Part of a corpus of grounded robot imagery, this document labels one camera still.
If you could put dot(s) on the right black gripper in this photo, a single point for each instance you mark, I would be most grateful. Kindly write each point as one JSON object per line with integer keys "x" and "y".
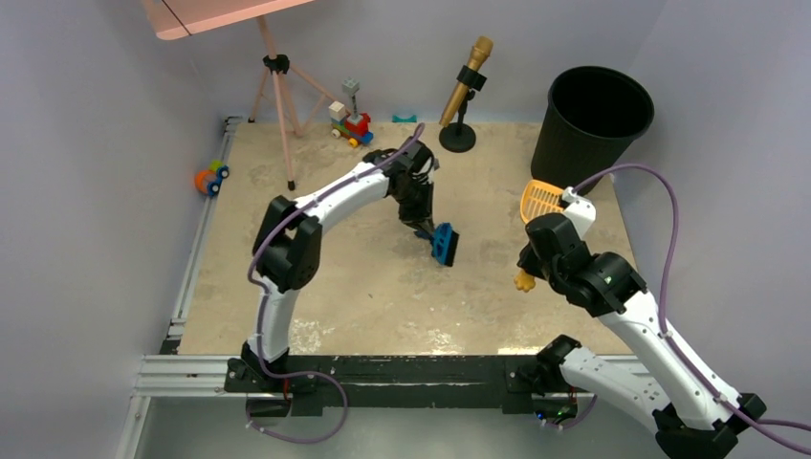
{"x": 529, "y": 262}

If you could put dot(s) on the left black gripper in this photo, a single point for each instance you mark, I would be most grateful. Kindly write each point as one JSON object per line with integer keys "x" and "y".
{"x": 420, "y": 219}

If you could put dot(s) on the yellow slotted plastic scoop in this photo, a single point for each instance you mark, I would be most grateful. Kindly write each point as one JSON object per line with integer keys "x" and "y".
{"x": 538, "y": 198}

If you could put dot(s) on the blue hand brush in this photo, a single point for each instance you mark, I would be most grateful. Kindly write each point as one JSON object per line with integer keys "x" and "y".
{"x": 443, "y": 242}

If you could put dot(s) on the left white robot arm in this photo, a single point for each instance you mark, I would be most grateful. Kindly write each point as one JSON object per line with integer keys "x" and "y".
{"x": 287, "y": 249}

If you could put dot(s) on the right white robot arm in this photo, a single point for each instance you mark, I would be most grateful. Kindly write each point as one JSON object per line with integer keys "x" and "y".
{"x": 691, "y": 412}

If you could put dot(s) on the teal small block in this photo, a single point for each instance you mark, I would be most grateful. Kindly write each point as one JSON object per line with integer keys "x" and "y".
{"x": 404, "y": 119}

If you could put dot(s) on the gold microphone on stand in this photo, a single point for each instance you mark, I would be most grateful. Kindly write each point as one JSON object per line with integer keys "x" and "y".
{"x": 455, "y": 135}

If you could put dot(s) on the toy block train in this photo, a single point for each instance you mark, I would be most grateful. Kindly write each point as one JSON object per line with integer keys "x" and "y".
{"x": 347, "y": 121}

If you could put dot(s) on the black waste bin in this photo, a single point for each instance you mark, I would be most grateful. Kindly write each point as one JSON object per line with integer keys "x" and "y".
{"x": 593, "y": 115}

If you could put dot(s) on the orange green toy wheel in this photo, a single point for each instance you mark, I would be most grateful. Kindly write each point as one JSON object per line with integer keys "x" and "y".
{"x": 209, "y": 181}

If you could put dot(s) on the black base bar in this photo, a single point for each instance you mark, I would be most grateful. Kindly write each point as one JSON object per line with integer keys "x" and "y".
{"x": 306, "y": 385}

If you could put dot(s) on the pink tripod stand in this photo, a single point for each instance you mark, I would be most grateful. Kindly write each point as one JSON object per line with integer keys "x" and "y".
{"x": 172, "y": 20}

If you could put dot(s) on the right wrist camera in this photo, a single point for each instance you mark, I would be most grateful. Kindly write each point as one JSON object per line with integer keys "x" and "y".
{"x": 579, "y": 210}

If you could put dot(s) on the aluminium frame rail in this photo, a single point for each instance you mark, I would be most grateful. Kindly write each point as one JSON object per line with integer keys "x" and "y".
{"x": 138, "y": 405}

